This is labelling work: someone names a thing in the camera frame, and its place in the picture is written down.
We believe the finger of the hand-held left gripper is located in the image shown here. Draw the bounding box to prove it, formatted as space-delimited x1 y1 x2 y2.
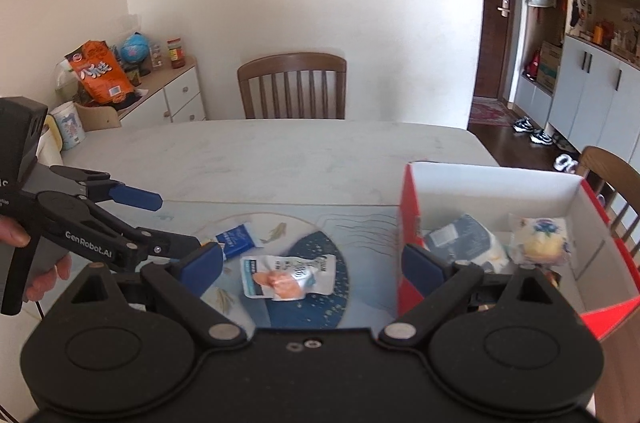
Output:
50 167 163 211
127 227 211 263

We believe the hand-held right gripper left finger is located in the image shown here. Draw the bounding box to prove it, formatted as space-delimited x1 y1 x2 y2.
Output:
70 241 248 346

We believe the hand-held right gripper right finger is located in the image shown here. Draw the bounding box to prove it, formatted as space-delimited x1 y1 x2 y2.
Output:
380 244 576 346

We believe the small blue snack packet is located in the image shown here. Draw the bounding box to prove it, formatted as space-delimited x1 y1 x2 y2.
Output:
215 223 256 260

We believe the white tissue pack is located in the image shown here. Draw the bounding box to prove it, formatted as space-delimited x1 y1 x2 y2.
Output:
425 214 511 274

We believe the red shoe box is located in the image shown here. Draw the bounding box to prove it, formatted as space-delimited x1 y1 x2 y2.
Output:
396 161 640 344

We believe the yellow cake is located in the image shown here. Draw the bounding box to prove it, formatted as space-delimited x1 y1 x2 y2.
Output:
507 213 573 276

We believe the white marble desktop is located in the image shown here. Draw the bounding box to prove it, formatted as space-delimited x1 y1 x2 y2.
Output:
0 119 501 354

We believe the person's left hand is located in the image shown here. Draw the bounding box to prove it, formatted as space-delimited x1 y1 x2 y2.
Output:
0 215 73 304

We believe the wooden box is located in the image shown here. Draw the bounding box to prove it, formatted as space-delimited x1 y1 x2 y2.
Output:
75 102 122 131

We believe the white packet with orange print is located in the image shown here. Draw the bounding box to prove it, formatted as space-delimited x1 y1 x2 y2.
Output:
240 254 337 301

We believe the orange snack bag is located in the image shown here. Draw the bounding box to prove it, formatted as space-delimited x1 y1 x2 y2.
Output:
65 40 137 106

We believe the round blue glass turntable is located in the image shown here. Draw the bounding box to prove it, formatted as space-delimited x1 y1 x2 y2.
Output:
197 212 401 331

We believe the white sideboard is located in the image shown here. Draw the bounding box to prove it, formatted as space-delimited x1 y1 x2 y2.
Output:
115 55 207 124

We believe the blue globe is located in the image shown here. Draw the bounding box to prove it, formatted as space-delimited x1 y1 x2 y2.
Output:
121 33 152 76

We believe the jar with red lid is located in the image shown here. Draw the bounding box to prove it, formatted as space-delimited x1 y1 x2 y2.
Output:
166 38 186 70

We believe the patterned doormat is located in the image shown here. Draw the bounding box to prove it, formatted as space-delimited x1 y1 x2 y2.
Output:
467 98 518 126

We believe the wooden slat-back chair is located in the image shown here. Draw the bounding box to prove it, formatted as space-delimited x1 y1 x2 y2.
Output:
236 52 348 120

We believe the wooden chair with curved back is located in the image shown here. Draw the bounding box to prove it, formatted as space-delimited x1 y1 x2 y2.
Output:
575 145 640 244

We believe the red bag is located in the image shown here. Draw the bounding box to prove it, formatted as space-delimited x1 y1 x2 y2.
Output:
522 48 543 78

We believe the cardboard box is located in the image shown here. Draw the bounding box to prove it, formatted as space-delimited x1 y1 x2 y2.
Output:
537 42 563 91

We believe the brown door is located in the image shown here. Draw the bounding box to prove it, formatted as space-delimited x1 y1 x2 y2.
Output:
472 0 518 101

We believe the grey and wood wall cabinet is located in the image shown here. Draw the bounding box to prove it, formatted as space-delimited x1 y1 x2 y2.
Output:
515 0 640 184

